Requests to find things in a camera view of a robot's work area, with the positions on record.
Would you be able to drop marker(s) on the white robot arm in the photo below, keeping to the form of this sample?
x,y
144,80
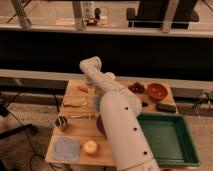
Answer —
x,y
119,109

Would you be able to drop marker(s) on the purple bowl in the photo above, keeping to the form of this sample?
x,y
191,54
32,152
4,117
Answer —
x,y
100,125

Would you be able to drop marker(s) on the yellow round fruit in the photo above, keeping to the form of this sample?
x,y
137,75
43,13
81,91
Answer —
x,y
90,147

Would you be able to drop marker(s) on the blue cloth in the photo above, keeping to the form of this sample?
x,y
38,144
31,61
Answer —
x,y
65,149

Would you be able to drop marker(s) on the black rectangular block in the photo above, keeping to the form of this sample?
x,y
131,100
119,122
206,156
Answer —
x,y
165,107

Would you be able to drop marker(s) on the bunch of dark grapes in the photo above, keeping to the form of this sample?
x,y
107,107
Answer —
x,y
136,87

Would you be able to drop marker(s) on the yellow banana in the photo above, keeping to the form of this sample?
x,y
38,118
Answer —
x,y
75,101

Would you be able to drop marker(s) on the metal fork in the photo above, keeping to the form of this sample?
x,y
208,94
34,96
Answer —
x,y
89,116

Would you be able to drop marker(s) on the green plastic tray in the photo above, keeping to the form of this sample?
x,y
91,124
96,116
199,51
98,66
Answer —
x,y
169,139

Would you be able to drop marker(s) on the orange bowl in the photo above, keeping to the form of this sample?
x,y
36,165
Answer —
x,y
156,92

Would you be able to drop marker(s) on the white cup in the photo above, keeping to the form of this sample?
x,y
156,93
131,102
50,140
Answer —
x,y
110,75

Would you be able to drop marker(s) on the blue cup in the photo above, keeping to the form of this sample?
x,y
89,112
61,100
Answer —
x,y
97,100

